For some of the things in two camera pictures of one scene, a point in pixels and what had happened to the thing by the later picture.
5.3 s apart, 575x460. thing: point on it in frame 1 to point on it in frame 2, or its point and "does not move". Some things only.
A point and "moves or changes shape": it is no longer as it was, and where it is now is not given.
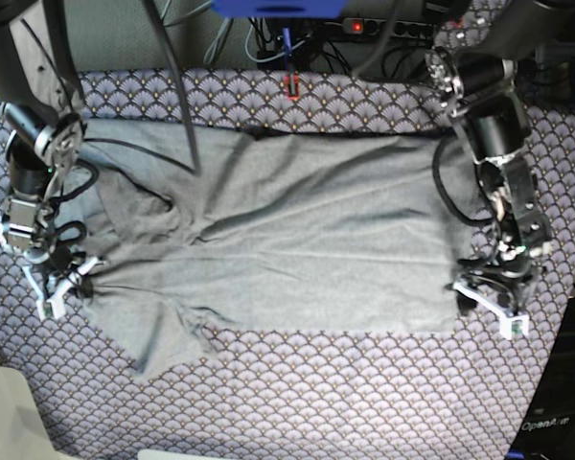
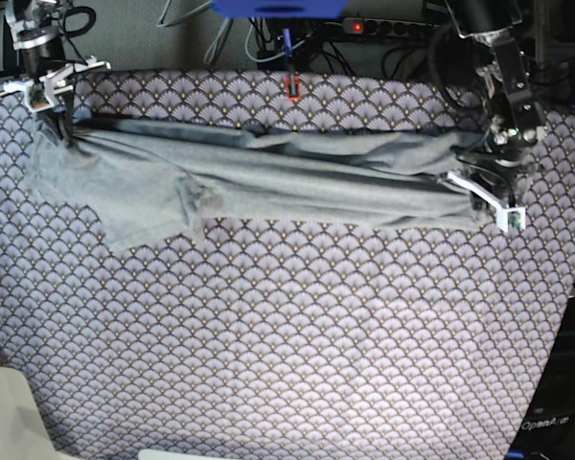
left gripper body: [53, 263] to [40, 59]
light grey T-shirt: [207, 233] moves or changes shape
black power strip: [388, 27] does not move
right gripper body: [503, 270] to [494, 170]
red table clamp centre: [296, 86] does not move
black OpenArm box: [561, 423] does not move
